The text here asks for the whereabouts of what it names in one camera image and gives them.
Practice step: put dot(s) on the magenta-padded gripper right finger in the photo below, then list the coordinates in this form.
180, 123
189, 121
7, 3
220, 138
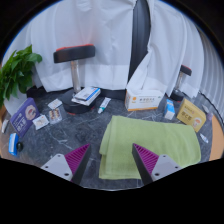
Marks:
146, 160

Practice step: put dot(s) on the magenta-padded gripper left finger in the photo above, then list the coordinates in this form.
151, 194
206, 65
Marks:
77, 158

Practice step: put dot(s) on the green towel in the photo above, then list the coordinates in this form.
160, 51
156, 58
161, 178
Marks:
163, 136

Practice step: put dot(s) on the clear blister pack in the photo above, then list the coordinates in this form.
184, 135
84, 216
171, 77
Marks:
55, 116

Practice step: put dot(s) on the small white packet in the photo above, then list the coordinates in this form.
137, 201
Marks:
40, 122

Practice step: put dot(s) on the small blue white box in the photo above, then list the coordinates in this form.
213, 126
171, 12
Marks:
169, 111

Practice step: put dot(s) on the small black object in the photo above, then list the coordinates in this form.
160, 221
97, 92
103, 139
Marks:
20, 146

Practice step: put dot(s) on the small white card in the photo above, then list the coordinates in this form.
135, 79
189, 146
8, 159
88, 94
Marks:
55, 104

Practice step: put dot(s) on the white orange tissue box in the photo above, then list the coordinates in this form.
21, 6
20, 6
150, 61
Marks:
143, 100

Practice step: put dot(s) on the small white blue tube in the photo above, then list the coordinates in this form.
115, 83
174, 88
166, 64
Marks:
204, 138

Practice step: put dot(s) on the yellow box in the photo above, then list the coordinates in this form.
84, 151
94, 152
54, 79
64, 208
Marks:
190, 115

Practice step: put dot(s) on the flat white blue box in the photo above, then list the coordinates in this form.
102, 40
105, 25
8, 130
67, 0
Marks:
86, 94

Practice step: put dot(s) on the purple box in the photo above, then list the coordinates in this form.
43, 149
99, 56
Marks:
23, 118

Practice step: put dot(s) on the tiny white packet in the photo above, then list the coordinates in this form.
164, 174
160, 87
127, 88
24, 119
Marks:
205, 108

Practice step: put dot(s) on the small white sachet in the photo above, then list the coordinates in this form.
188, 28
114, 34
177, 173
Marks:
5, 126

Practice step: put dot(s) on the black red-topped stool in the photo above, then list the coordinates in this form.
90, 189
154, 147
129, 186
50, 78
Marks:
74, 53
185, 70

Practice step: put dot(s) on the green potted plant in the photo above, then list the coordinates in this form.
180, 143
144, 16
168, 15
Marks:
16, 73

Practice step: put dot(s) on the white curtain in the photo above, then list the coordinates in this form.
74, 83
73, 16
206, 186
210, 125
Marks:
166, 40
100, 33

